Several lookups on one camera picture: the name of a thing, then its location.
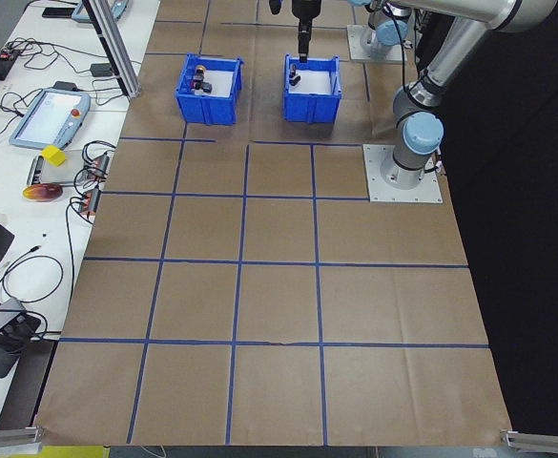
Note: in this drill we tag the silver flat hub device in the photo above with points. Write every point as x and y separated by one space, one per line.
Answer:
37 174

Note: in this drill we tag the yellow block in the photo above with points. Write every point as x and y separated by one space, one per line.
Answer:
54 156

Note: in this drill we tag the blue plastic button bin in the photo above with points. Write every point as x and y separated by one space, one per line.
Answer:
207 112

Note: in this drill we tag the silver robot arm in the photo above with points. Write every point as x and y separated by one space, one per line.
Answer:
455 43
393 34

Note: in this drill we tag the black cylindrical battery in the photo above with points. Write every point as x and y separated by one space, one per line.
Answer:
296 81
294 71

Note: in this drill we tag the yellow mushroom push button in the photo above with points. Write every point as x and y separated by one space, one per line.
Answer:
200 71

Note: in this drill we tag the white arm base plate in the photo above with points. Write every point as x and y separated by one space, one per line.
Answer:
426 193
355 47

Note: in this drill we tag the small black box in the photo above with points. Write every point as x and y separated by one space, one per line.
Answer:
66 86

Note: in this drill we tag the black smartphone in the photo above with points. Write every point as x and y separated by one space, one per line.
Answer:
60 12

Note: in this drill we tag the red black circuit board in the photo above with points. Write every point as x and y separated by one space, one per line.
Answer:
7 54

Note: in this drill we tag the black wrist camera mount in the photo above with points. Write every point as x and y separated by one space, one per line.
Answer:
275 6

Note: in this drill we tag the black frame cover cloth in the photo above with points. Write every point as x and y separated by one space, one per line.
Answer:
522 238

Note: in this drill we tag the white desk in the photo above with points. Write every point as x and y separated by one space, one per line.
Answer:
45 214

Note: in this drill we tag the blue plastic battery bin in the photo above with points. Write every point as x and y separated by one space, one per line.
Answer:
312 107

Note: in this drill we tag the aluminium profile post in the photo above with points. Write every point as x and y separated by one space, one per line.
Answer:
128 81

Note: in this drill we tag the white foam liner battery bin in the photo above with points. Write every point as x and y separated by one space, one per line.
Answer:
316 83

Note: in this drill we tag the red lens push button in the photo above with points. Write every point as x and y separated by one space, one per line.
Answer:
194 86

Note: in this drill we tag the grey blue teach pendant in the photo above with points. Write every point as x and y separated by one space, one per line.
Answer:
49 119
79 13

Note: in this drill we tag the red yellow toy mango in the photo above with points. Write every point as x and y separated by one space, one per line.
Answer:
42 193

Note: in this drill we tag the aluminium profile bar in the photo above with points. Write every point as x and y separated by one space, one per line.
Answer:
541 440
6 438

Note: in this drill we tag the black power adapter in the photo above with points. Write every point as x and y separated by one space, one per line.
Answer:
102 70

